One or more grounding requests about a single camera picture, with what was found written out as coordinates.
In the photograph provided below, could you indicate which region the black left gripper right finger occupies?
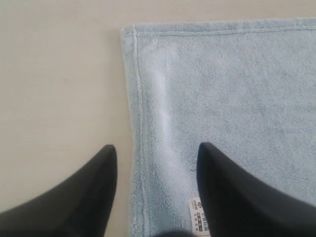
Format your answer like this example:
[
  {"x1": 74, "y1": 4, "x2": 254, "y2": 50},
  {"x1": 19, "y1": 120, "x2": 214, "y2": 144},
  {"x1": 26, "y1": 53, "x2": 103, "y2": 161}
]
[{"x1": 197, "y1": 143, "x2": 316, "y2": 237}]

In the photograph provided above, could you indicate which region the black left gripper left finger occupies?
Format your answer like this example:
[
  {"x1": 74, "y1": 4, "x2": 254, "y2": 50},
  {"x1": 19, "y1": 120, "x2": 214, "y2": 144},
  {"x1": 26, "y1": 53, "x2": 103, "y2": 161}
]
[{"x1": 0, "y1": 145, "x2": 117, "y2": 237}]

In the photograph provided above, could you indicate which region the light blue terry towel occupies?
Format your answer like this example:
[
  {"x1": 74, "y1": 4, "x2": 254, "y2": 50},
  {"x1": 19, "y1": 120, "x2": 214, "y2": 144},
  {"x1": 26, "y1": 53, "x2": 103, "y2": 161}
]
[{"x1": 121, "y1": 18, "x2": 316, "y2": 237}]

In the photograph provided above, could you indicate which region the white towel care label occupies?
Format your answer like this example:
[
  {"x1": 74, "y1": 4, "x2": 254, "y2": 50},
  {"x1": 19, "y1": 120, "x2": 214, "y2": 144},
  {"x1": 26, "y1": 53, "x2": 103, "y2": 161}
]
[{"x1": 188, "y1": 197, "x2": 211, "y2": 237}]

